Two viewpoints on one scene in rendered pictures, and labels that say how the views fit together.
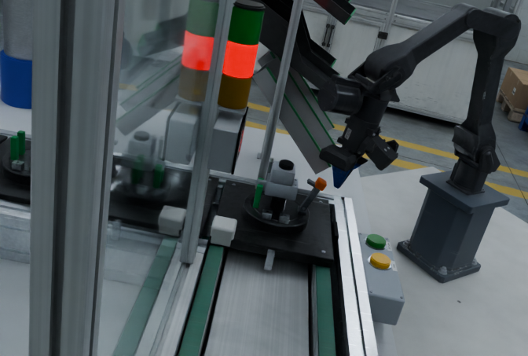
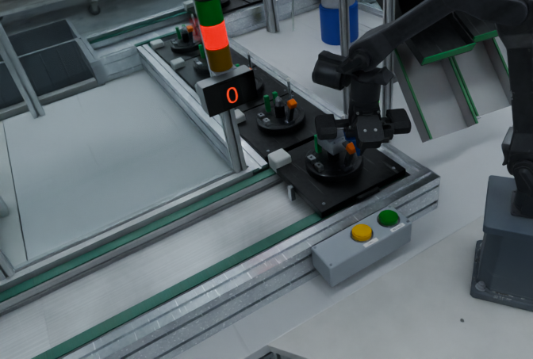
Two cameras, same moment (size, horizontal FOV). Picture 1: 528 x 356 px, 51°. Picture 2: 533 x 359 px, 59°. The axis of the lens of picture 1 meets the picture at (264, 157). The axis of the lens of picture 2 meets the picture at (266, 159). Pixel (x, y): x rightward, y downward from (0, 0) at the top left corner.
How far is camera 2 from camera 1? 0.98 m
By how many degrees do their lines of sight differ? 58
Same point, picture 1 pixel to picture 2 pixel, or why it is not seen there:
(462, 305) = (459, 324)
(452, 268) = (492, 288)
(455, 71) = not seen: outside the picture
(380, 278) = (340, 244)
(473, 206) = (490, 226)
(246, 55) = (205, 33)
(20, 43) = not seen: outside the picture
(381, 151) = (357, 130)
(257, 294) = (265, 211)
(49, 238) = not seen: outside the picture
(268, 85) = not seen: hidden behind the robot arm
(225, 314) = (231, 211)
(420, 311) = (402, 300)
